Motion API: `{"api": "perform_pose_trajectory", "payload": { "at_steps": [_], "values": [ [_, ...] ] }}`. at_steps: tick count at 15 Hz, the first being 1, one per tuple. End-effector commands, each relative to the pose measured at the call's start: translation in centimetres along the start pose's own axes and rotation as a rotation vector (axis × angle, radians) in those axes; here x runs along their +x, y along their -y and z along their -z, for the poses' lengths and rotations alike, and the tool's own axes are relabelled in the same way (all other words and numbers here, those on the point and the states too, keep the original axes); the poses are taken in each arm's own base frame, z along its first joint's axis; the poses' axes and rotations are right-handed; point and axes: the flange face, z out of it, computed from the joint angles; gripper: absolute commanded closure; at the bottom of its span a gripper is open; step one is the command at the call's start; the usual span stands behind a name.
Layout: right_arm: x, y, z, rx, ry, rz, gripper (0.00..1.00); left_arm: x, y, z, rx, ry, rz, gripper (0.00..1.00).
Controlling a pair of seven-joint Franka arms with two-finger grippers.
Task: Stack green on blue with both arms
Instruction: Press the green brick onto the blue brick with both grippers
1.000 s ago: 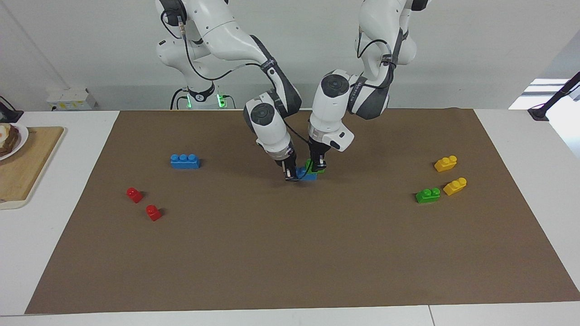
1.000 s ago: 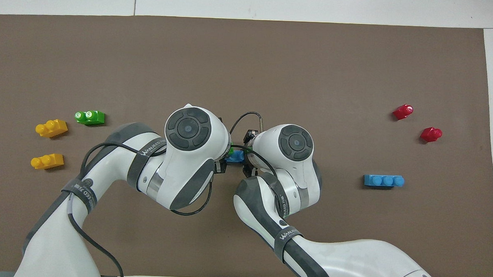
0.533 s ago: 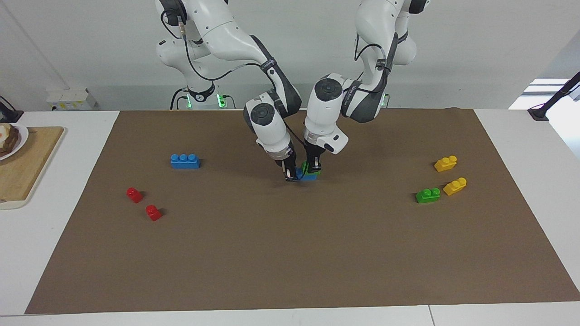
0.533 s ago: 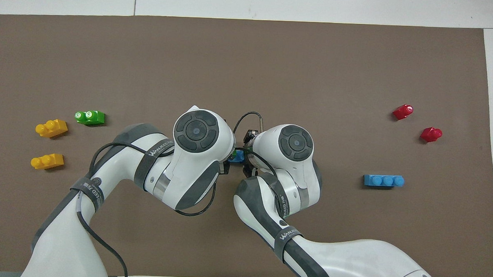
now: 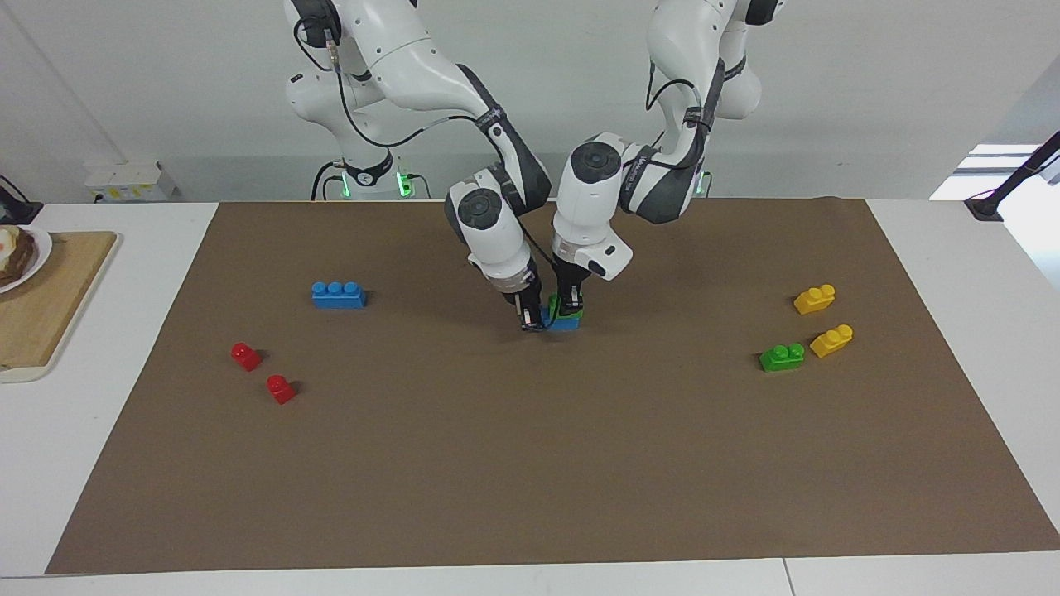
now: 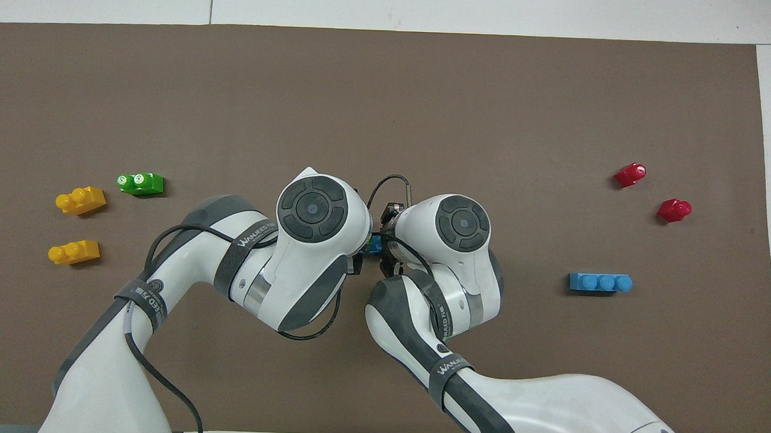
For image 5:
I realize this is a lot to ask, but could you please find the blue three-stud brick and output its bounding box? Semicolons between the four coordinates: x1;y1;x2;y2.
537;305;581;334
311;281;367;310

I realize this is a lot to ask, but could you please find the brown table mat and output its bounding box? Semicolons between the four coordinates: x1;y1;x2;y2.
46;197;1060;575

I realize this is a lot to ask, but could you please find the yellow two-stud brick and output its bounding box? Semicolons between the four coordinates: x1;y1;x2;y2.
793;284;836;315
810;324;854;358

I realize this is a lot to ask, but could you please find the black clamp stand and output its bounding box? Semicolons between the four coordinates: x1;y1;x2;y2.
965;131;1060;222

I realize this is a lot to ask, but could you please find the wooden cutting board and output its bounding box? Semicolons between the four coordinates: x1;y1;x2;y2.
0;231;121;383

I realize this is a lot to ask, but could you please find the white plate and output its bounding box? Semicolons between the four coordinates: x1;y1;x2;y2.
0;225;53;293

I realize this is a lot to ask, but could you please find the brown toast food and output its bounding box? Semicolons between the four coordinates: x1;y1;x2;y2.
0;225;38;286

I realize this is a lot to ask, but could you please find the black device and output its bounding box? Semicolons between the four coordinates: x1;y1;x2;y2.
0;175;44;226

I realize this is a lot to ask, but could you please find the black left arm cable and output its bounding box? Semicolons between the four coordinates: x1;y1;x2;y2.
645;58;723;166

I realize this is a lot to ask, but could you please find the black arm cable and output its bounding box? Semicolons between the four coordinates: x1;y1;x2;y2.
645;58;723;166
294;17;498;151

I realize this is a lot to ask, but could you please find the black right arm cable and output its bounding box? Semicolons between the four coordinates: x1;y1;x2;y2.
294;17;498;151

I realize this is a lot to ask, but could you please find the white wall socket box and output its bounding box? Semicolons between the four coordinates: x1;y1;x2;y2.
85;161;177;204

